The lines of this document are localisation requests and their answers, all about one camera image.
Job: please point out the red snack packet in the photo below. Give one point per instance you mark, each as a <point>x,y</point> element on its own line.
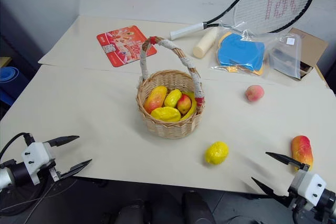
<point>123,47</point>

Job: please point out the black tennis racket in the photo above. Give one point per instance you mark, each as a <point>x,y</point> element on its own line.
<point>183,31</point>

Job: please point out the brown cardboard box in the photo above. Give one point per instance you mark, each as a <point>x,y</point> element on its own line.
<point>312,48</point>

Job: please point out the pink peach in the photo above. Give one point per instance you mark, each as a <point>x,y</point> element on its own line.
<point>254,93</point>

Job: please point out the clear zip bag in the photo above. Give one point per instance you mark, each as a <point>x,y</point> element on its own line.
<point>286,56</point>

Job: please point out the large red yellow mango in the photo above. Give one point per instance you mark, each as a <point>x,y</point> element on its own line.
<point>302,151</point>
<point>155,99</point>

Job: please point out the yellow banana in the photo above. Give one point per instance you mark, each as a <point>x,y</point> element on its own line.
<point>193,106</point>

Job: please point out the cream white cylinder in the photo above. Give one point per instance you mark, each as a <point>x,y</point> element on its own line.
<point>206,43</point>

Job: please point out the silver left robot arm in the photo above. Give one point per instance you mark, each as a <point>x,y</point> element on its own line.
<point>6,176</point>

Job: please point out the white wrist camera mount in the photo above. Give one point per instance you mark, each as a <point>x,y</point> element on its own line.
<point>313,186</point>
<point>35,155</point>

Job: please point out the blue foam shape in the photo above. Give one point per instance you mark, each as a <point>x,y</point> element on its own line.
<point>241,51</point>

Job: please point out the dark rounded shape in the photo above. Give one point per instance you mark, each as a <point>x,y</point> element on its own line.
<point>132,212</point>

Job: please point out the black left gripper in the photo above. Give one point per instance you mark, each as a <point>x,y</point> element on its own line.
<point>53,165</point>

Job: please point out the yellow lemon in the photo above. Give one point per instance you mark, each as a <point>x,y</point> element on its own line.
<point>172,98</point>
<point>216,153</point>

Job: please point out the small red yellow mango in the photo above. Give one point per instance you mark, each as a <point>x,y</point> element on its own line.
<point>183,104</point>

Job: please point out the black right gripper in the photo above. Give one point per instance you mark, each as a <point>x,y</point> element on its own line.
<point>298,200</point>

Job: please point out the blue item in plastic bag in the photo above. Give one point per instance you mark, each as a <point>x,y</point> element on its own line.
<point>240,51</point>

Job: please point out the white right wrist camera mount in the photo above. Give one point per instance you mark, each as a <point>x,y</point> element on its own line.
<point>313,186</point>

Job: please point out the yellow star fruit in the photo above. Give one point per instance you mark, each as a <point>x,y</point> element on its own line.
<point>165,114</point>

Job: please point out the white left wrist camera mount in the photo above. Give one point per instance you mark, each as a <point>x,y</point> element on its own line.
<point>35,155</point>

